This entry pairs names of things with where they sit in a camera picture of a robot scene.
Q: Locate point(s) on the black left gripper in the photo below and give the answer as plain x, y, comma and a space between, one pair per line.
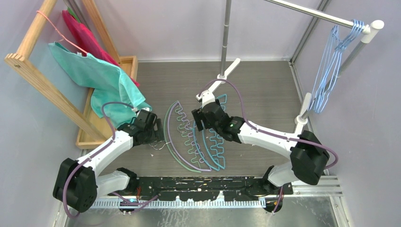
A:
156, 135

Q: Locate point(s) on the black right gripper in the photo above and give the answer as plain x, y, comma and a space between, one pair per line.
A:
199, 115

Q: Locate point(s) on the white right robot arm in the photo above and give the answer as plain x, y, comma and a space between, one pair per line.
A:
307, 158

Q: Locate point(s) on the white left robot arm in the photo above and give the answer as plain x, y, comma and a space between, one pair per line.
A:
79, 182

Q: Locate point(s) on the green notched hanger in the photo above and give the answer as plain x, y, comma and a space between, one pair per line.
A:
168, 141

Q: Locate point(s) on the purple notched hanger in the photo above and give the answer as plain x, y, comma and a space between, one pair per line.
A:
182, 108

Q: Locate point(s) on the teal cloth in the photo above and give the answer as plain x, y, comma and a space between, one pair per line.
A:
115, 95

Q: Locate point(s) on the red cloth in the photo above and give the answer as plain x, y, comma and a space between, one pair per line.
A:
84, 36

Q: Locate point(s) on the pink hanger on rack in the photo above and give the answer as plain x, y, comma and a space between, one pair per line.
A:
63, 38

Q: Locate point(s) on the metal garment rack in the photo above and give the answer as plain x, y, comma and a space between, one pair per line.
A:
345, 42

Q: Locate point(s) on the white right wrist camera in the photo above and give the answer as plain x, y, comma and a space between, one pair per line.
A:
206, 97

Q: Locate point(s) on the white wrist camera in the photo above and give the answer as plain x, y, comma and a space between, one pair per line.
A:
206, 97
137, 110

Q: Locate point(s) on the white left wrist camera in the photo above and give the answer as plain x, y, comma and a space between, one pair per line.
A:
137, 110

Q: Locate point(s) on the wooden clothes rack frame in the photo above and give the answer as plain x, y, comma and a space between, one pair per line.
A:
93, 131

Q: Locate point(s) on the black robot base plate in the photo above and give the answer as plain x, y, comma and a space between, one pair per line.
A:
195, 188

